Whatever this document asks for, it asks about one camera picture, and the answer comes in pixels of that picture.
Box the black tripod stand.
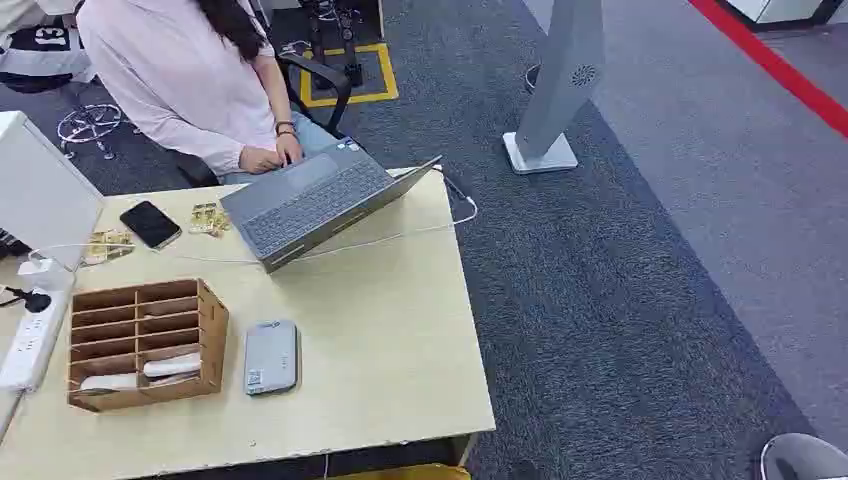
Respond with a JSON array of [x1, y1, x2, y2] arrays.
[[298, 0, 365, 91]]

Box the black smartphone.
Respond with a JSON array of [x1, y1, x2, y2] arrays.
[[119, 200, 183, 251]]

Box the wooden card box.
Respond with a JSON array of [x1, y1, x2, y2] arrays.
[[66, 278, 231, 414]]

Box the white power strip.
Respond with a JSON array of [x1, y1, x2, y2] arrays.
[[0, 288, 72, 393]]

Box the grey laptop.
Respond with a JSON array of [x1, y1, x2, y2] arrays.
[[219, 137, 443, 274]]

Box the white card in box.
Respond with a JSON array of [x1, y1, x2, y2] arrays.
[[79, 373, 140, 393], [142, 352, 203, 380]]

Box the black plug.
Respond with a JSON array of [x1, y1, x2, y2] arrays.
[[0, 286, 53, 315]]

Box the red floor tape line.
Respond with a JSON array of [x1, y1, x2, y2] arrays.
[[687, 0, 848, 141]]

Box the white cable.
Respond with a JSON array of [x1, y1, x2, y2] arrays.
[[27, 166, 479, 266]]

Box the white charger adapter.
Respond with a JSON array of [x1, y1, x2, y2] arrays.
[[17, 257, 75, 293]]

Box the grey kiosk stand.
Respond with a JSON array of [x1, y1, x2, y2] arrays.
[[502, 0, 605, 176]]

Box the gold clips packet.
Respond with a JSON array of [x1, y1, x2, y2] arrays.
[[84, 229, 136, 265]]

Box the grey card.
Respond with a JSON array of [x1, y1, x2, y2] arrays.
[[243, 320, 301, 397]]

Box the chrome chair base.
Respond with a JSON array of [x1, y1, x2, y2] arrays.
[[56, 102, 125, 161]]

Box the person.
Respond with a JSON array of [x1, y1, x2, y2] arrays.
[[74, 0, 344, 186]]

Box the white monitor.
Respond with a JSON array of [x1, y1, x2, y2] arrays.
[[0, 110, 106, 272]]

